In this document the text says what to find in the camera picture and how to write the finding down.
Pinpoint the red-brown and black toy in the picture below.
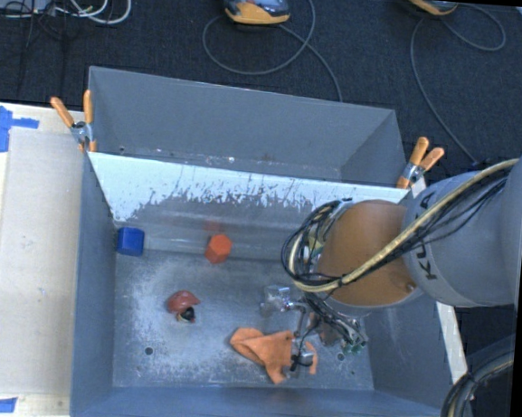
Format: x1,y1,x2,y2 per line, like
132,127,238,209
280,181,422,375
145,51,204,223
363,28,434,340
164,288,203,326

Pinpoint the blue block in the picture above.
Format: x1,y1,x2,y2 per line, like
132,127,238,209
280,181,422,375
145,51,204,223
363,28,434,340
115,225,147,258

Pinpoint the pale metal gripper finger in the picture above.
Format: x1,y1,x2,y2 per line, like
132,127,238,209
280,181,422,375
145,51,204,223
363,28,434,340
258,282,310,322
288,308,323,382

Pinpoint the pale flat board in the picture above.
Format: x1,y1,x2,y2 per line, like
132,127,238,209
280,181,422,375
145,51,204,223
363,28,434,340
0,125,94,403

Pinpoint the orange hexagonal block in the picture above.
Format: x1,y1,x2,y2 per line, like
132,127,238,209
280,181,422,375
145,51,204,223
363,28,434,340
203,231,234,267

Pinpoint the grey metal bin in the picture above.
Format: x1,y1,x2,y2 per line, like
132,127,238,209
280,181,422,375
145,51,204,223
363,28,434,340
58,64,479,417

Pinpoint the orange cloth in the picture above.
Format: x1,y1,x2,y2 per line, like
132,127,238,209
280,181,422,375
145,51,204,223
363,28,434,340
225,324,322,389

